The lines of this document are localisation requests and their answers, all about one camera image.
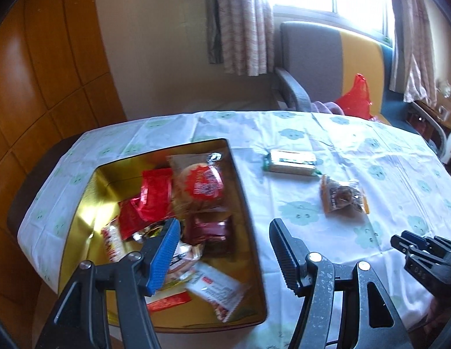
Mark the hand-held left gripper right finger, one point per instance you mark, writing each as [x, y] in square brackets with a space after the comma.
[286, 258]

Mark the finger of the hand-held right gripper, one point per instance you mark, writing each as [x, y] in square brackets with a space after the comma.
[400, 245]
[416, 239]

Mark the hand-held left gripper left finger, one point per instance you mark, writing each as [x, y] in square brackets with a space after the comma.
[163, 254]

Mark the red and white snack packet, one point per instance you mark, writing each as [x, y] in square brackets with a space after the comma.
[218, 291]

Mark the gold cardboard box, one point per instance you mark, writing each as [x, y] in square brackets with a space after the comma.
[98, 196]

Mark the shiny red foil packet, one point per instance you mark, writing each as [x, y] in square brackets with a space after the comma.
[133, 220]

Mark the flat red paper strip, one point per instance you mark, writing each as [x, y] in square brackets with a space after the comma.
[169, 301]

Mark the dark red snack packet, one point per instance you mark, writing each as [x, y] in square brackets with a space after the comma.
[209, 232]

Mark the red-ended cracker bar packet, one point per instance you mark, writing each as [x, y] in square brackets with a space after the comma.
[113, 241]

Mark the brown and orange snack packet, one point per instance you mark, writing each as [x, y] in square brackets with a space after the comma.
[343, 196]

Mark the clear round pastry packet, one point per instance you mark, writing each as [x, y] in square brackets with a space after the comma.
[200, 183]

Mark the green-edged cracker packet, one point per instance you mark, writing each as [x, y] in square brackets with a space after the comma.
[290, 161]

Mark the white green-patterned tablecloth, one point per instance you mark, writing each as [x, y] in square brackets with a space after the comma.
[320, 134]

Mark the red plastic bag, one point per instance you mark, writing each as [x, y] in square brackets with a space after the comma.
[354, 98]

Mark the pink cloth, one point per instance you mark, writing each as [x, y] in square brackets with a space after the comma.
[325, 106]

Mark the grey and yellow sofa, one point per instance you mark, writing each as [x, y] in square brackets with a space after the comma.
[312, 58]

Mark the beige patterned curtain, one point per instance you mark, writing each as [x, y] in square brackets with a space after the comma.
[243, 25]
[410, 36]

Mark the bed rail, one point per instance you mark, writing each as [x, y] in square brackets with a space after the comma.
[434, 127]

